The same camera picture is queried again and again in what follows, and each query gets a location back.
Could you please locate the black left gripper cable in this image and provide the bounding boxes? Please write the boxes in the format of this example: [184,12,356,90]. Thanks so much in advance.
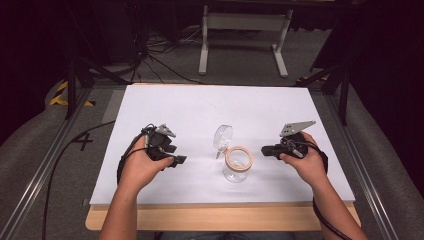
[41,120,158,240]

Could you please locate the metal floor rail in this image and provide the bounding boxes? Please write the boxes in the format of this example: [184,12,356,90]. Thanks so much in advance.
[324,94,401,240]
[0,87,94,240]

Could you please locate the white table mat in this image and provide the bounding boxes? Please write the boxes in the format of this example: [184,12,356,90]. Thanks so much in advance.
[89,84,356,206]

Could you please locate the white metal table frame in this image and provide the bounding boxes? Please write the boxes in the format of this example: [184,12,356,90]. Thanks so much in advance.
[198,4,295,79]

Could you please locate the clear glass lid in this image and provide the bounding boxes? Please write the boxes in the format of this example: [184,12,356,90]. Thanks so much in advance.
[212,124,234,160]

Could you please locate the glass jar with wooden rim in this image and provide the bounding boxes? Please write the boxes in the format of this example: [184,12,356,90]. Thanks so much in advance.
[221,145,255,184]

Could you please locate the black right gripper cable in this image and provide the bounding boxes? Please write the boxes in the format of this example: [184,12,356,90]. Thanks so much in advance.
[283,138,354,240]

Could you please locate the bundle of black floor cables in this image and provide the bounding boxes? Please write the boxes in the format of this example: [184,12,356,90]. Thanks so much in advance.
[128,24,208,86]

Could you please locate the person's left hand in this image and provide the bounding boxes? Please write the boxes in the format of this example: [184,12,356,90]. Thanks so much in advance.
[118,135,175,193]

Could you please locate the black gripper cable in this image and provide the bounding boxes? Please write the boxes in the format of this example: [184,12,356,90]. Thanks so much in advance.
[283,138,354,240]
[41,120,158,240]

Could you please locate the yellow and black floor tape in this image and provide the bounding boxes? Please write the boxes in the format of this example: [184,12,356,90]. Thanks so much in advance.
[49,80,97,108]

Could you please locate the black tripod stand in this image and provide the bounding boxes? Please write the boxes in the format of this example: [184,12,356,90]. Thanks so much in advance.
[64,54,130,121]
[294,63,352,127]

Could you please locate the wooden table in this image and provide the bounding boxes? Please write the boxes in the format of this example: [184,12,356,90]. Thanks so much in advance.
[85,200,362,232]

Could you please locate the person's right hand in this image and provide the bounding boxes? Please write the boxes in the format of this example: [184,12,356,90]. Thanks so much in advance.
[279,131,330,189]

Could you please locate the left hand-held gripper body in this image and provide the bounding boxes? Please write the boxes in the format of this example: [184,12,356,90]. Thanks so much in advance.
[141,123,178,164]

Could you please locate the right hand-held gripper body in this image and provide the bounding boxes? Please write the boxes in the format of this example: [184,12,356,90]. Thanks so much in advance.
[274,120,317,160]

